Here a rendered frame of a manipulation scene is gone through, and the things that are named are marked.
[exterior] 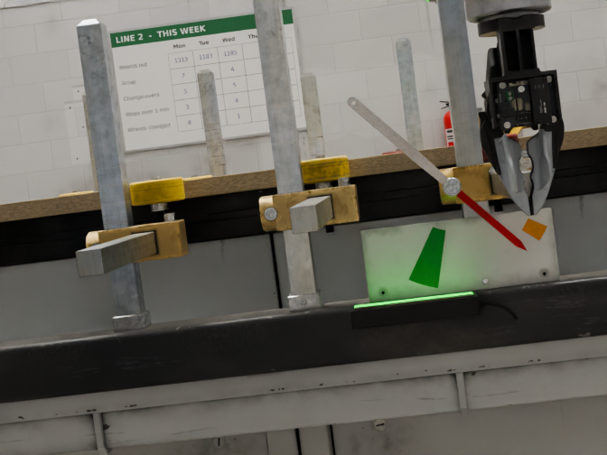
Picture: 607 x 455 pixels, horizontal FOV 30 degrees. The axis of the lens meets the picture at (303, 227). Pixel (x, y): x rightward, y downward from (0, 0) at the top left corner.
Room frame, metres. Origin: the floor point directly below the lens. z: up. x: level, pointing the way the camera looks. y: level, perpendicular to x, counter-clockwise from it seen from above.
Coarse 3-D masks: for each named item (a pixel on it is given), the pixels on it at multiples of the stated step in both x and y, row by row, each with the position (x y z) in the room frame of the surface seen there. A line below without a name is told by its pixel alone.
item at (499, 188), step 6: (492, 174) 1.51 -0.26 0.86; (528, 174) 1.25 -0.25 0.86; (492, 180) 1.52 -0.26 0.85; (498, 180) 1.44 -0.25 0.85; (528, 180) 1.25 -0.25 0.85; (492, 186) 1.53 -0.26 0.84; (498, 186) 1.45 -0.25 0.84; (528, 186) 1.25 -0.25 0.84; (498, 192) 1.46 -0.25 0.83; (504, 192) 1.37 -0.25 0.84; (528, 192) 1.25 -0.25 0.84; (510, 198) 1.30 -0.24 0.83
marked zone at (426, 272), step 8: (432, 232) 1.54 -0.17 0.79; (440, 232) 1.54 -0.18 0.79; (432, 240) 1.54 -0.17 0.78; (440, 240) 1.54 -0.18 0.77; (424, 248) 1.54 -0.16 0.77; (432, 248) 1.54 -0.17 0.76; (440, 248) 1.54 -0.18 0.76; (424, 256) 1.54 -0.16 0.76; (432, 256) 1.54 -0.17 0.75; (440, 256) 1.54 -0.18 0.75; (416, 264) 1.55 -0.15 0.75; (424, 264) 1.54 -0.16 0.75; (432, 264) 1.54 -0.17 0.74; (440, 264) 1.54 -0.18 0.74; (416, 272) 1.55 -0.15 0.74; (424, 272) 1.54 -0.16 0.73; (432, 272) 1.54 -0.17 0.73; (416, 280) 1.55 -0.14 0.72; (424, 280) 1.55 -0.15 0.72; (432, 280) 1.54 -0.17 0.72
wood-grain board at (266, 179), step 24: (576, 144) 1.69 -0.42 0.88; (600, 144) 1.68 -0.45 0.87; (360, 168) 1.72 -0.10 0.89; (384, 168) 1.71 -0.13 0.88; (408, 168) 1.71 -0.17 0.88; (96, 192) 1.75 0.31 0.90; (192, 192) 1.74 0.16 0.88; (216, 192) 1.74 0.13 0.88; (0, 216) 1.77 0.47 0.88; (24, 216) 1.76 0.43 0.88; (48, 216) 1.76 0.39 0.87
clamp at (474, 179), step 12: (456, 168) 1.54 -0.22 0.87; (468, 168) 1.54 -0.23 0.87; (480, 168) 1.54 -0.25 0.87; (528, 168) 1.53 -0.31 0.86; (468, 180) 1.54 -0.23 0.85; (480, 180) 1.54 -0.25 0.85; (468, 192) 1.54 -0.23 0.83; (480, 192) 1.54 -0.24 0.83; (492, 192) 1.54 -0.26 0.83; (444, 204) 1.56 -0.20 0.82
